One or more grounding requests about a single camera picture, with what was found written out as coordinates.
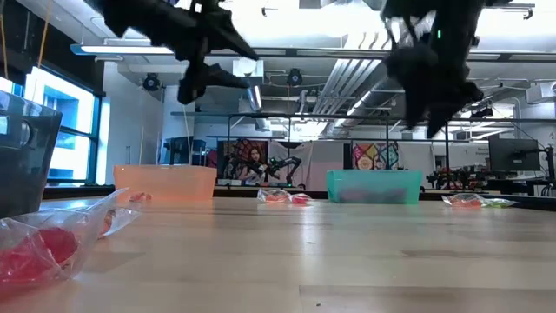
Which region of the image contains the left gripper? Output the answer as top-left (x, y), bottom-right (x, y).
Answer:
top-left (173, 3), bottom-right (261, 106)

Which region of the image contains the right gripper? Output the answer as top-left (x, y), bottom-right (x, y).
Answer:
top-left (386, 43), bottom-right (484, 139)

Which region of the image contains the red KitKat bar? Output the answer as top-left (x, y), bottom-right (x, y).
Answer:
top-left (338, 188), bottom-right (408, 205)

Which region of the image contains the clear-wrapped green candy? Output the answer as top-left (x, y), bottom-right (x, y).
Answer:
top-left (480, 197), bottom-right (519, 209)

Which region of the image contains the white ceiling lamp box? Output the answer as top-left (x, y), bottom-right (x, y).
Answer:
top-left (232, 56), bottom-right (265, 79)

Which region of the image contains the white round column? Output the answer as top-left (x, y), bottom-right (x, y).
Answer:
top-left (162, 85), bottom-right (196, 166)

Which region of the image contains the teal translucent plastic bin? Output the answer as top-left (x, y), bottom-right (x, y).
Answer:
top-left (326, 170), bottom-right (423, 205)

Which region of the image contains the ceiling light strip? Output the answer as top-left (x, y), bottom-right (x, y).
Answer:
top-left (69, 43), bottom-right (175, 57)

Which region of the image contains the black computer monitor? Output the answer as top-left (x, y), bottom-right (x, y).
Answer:
top-left (488, 137), bottom-right (542, 172)

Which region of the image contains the person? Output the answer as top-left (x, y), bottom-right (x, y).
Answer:
top-left (242, 146), bottom-right (269, 186)

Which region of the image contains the white hanging cloth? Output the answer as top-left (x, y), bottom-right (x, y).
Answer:
top-left (268, 141), bottom-right (314, 183)

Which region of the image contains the orange translucent plastic bin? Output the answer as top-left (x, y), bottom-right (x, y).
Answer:
top-left (113, 164), bottom-right (218, 203)

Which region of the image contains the bright window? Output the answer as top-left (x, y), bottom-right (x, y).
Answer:
top-left (0, 64), bottom-right (103, 186)

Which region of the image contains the grey translucent plastic bin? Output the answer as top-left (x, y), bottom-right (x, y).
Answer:
top-left (0, 90), bottom-right (63, 220)

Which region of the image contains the black overhead rack frame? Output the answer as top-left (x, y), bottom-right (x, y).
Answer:
top-left (170, 110), bottom-right (556, 192)

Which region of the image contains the colourful patchwork wall poster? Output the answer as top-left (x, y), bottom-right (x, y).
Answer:
top-left (352, 142), bottom-right (400, 170)

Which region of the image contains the dark mandala wall poster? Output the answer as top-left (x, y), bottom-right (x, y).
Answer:
top-left (216, 138), bottom-right (269, 180)

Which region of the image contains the black aluminium table frame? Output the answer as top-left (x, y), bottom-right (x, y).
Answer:
top-left (42, 184), bottom-right (556, 213)

